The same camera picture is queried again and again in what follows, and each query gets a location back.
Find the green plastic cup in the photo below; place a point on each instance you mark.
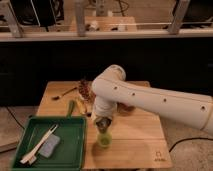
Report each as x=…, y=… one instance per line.
x=104, y=139

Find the dark metal cup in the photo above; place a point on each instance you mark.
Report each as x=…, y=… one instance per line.
x=103, y=124

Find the grey blue sponge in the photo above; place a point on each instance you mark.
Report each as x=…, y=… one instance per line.
x=49, y=145

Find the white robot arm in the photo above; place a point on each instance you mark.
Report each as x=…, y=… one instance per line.
x=110, y=88

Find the white tongs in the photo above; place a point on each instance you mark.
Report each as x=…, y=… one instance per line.
x=30, y=155

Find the metal frame railing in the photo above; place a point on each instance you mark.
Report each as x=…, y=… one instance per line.
x=52, y=20

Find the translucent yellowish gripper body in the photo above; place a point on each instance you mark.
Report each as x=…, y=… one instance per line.
x=95, y=119

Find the wooden background table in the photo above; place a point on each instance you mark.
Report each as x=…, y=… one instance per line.
x=105, y=24

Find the green plastic tray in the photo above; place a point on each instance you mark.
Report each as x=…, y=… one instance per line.
x=62, y=151

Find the dark brown bowl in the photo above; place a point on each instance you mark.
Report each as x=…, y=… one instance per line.
x=124, y=109

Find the wooden block brush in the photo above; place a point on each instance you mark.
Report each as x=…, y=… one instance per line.
x=89, y=114

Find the brown pine cone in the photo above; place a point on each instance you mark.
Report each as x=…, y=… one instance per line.
x=85, y=91

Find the yellow banana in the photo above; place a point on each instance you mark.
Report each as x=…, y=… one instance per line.
x=81, y=106

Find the metal spoon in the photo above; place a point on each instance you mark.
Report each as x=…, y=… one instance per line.
x=63, y=94

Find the wooden folding table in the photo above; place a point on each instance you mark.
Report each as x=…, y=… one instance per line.
x=137, y=141

